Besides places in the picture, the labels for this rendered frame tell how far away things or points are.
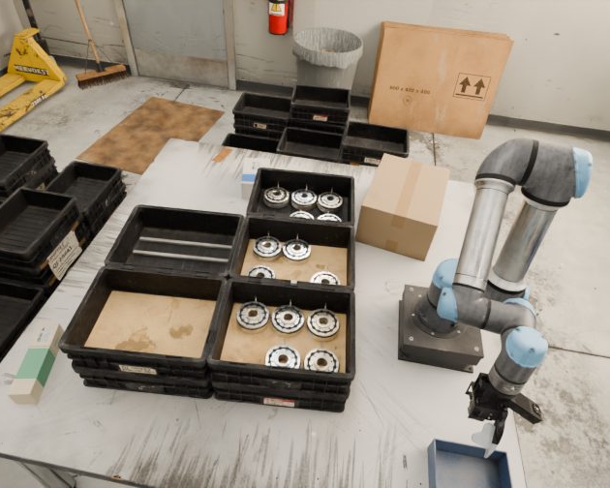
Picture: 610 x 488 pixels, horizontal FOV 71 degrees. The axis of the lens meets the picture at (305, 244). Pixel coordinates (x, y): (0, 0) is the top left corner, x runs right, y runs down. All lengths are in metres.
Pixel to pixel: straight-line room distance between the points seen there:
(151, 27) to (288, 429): 3.94
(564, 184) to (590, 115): 3.58
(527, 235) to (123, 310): 1.20
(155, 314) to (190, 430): 0.36
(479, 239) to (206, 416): 0.91
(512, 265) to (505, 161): 0.32
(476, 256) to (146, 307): 0.99
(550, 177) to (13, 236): 2.19
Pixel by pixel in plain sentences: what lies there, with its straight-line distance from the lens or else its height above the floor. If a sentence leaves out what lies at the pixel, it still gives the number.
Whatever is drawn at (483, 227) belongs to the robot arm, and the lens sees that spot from 1.11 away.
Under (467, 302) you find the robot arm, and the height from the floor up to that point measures 1.19.
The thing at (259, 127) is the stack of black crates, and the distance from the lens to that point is 3.15.
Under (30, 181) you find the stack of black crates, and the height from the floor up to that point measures 0.48.
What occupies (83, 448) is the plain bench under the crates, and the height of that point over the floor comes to 0.70.
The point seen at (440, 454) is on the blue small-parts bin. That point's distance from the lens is 1.41.
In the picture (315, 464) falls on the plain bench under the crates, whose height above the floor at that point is 0.70.
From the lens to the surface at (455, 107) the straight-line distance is 4.14.
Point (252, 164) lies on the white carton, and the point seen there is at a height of 0.79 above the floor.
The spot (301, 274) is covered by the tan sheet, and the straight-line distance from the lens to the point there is 1.50.
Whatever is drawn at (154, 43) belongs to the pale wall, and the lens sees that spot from 4.68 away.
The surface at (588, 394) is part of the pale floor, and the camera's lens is 2.69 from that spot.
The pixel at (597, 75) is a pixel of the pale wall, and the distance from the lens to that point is 4.59.
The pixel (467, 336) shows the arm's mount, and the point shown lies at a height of 0.81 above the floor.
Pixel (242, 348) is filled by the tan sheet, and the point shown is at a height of 0.83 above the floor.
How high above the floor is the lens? 1.97
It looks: 45 degrees down
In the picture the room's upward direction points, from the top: 5 degrees clockwise
